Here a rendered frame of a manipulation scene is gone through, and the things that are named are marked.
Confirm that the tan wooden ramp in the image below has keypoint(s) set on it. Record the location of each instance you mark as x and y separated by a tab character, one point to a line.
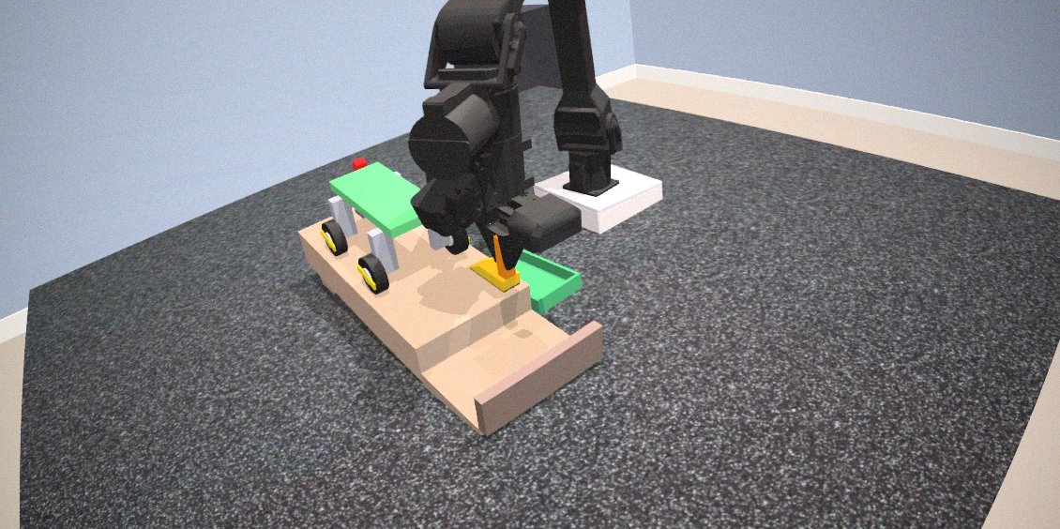
483	353

